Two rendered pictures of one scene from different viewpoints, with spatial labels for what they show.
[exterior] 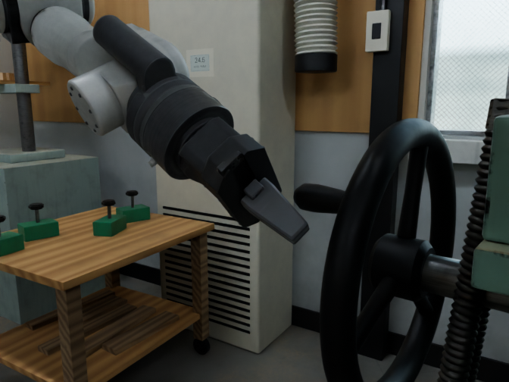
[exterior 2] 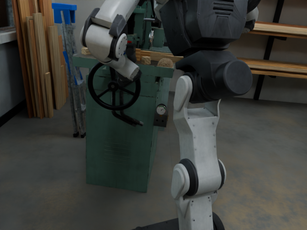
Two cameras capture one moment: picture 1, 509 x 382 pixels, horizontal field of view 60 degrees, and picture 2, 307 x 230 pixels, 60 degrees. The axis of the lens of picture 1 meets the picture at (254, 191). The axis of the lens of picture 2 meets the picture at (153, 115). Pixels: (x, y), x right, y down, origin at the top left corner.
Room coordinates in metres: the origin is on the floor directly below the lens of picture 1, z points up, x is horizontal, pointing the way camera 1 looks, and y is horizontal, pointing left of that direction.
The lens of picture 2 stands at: (1.00, 1.12, 1.23)
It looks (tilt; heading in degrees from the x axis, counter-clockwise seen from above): 22 degrees down; 236
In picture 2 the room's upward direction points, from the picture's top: 6 degrees clockwise
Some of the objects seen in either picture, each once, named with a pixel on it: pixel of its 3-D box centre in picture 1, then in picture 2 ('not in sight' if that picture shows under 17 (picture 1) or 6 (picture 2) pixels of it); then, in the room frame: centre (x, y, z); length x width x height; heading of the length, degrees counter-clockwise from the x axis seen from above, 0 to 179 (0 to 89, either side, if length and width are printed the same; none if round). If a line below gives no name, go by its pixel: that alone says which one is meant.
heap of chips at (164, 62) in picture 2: not in sight; (165, 61); (0.06, -0.19, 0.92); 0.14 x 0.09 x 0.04; 51
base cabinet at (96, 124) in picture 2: not in sight; (126, 126); (0.13, -0.51, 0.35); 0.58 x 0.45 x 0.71; 51
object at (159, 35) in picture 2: not in sight; (157, 37); (-0.04, -0.46, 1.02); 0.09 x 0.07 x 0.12; 141
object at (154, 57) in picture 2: not in sight; (139, 55); (0.14, -0.37, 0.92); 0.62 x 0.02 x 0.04; 141
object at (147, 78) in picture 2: not in sight; (125, 71); (0.24, -0.36, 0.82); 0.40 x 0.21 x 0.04; 141
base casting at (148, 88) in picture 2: not in sight; (130, 75); (0.12, -0.51, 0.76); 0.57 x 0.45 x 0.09; 51
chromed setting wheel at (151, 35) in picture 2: not in sight; (151, 38); (0.02, -0.43, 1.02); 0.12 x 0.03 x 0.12; 51
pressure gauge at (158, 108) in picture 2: not in sight; (161, 110); (0.13, -0.08, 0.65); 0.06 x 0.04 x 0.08; 141
